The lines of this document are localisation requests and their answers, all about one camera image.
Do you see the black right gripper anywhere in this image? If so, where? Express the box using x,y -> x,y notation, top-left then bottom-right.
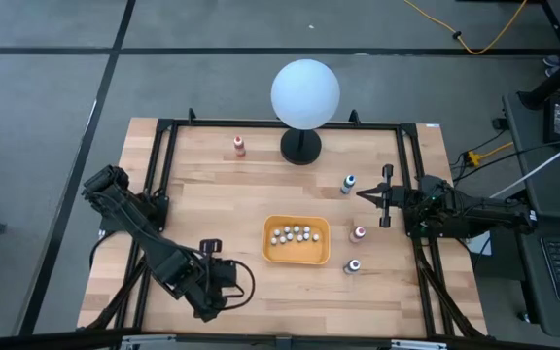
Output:
356,164 -> 410,228

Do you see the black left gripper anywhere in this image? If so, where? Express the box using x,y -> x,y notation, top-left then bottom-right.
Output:
196,238 -> 238,322

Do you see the yellow plastic basket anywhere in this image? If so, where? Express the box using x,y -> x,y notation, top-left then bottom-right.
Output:
262,214 -> 333,266

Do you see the white globe lamp black base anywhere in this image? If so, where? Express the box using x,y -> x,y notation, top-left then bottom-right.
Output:
269,57 -> 342,166

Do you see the white rod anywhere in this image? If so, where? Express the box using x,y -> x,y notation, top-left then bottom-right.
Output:
488,130 -> 560,199

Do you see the dark side desk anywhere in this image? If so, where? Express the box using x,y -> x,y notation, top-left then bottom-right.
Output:
501,90 -> 560,341

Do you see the black tripod stand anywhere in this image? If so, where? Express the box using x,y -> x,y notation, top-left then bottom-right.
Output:
517,0 -> 560,111

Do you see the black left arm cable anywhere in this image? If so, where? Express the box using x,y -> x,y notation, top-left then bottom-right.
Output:
219,260 -> 257,312

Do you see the black aluminium table frame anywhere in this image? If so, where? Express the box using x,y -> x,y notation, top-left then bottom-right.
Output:
78,109 -> 488,341

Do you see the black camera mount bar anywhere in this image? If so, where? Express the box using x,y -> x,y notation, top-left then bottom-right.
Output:
0,328 -> 560,350

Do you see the yellow extension cord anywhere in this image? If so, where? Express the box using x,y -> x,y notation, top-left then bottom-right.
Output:
402,0 -> 529,55

